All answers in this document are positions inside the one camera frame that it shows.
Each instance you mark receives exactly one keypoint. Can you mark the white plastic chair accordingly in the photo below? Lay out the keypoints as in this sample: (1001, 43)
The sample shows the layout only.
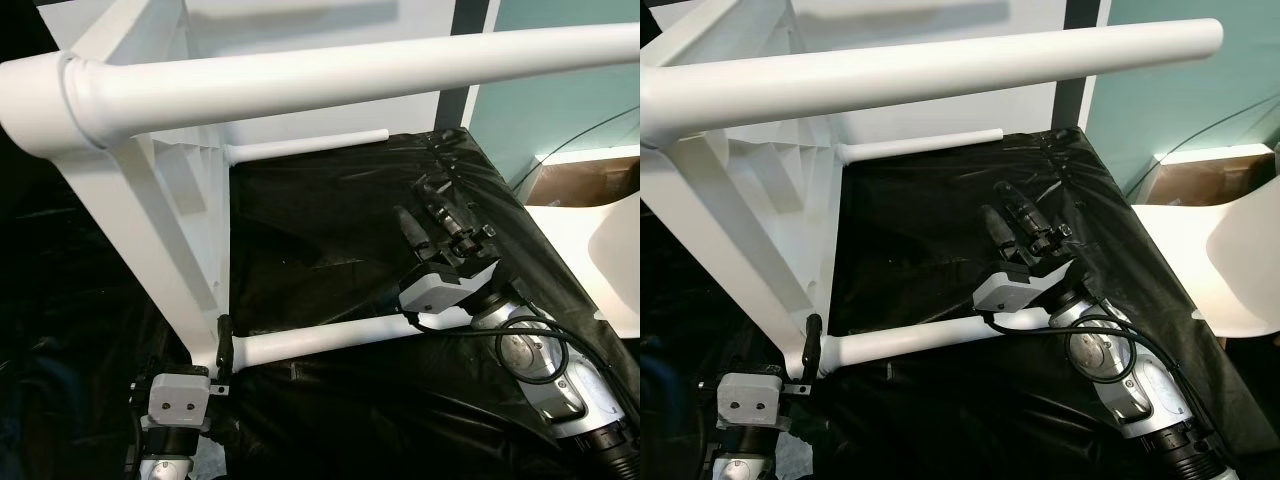
(1230, 260)
(610, 270)

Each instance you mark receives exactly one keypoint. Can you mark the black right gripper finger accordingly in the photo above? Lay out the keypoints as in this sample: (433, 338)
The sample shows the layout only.
(441, 208)
(1000, 234)
(411, 236)
(1023, 208)

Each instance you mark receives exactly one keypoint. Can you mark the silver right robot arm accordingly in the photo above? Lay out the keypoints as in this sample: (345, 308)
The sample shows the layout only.
(540, 370)
(1120, 370)

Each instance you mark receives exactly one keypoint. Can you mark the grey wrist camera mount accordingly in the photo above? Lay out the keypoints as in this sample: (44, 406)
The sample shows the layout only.
(1015, 290)
(440, 290)
(755, 398)
(180, 395)

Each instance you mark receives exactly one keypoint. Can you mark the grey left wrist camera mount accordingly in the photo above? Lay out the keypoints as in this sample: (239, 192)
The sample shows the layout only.
(180, 395)
(755, 398)

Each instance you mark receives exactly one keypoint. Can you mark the brown cardboard box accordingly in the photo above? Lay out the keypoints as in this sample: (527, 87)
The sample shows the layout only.
(585, 182)
(1200, 180)

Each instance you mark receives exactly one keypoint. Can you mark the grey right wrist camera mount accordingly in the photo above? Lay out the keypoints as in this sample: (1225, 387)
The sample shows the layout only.
(1015, 290)
(440, 290)

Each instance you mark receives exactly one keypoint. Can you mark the white plastic table top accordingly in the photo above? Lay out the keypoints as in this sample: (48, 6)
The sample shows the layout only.
(150, 230)
(760, 230)

